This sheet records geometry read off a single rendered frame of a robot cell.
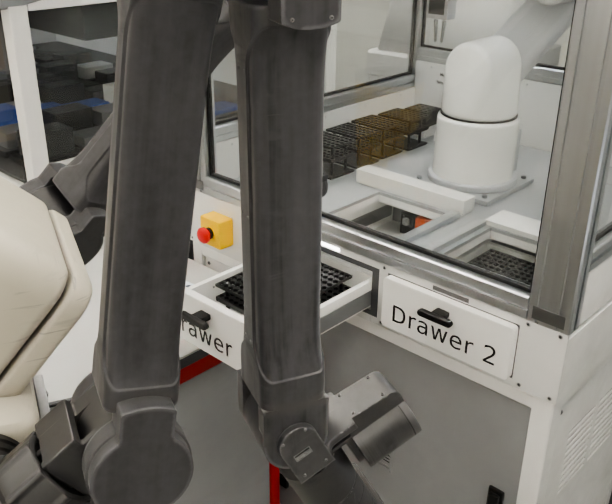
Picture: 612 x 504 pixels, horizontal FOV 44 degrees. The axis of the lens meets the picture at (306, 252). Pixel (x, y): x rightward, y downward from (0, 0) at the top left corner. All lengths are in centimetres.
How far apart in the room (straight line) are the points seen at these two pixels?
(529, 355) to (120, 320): 99
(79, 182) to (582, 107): 74
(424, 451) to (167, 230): 126
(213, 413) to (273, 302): 120
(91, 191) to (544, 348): 83
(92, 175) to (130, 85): 47
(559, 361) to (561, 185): 31
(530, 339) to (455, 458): 37
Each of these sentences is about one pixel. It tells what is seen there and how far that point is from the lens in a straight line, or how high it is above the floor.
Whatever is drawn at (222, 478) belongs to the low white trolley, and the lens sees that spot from 190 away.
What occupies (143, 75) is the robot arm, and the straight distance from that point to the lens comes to 49.
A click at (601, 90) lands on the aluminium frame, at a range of 124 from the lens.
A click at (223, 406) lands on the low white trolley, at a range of 177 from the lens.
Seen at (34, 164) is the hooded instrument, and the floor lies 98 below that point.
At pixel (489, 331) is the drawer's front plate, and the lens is 143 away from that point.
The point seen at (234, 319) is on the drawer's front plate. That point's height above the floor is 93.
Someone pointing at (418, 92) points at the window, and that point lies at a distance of 141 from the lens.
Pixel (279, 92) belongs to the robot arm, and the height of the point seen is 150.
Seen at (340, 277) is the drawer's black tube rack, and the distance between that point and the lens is 158.
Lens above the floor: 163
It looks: 26 degrees down
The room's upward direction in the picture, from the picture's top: 1 degrees clockwise
